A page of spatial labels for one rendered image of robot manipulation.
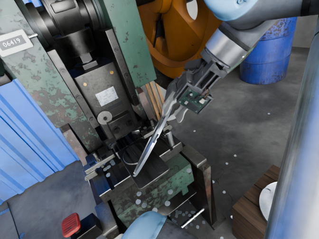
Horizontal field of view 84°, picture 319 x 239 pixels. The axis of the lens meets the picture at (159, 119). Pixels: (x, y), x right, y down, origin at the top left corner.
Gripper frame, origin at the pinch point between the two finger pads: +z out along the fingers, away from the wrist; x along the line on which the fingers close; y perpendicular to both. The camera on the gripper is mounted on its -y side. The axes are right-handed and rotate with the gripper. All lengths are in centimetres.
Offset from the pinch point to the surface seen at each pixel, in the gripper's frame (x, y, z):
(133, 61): -15.6, -18.2, -0.3
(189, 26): -4.1, -31.2, -17.5
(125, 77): -15.6, -16.1, 5.4
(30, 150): -65, -63, 156
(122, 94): -13.7, -17.5, 13.4
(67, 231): -8, 20, 48
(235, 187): 93, -39, 55
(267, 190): 75, -15, 22
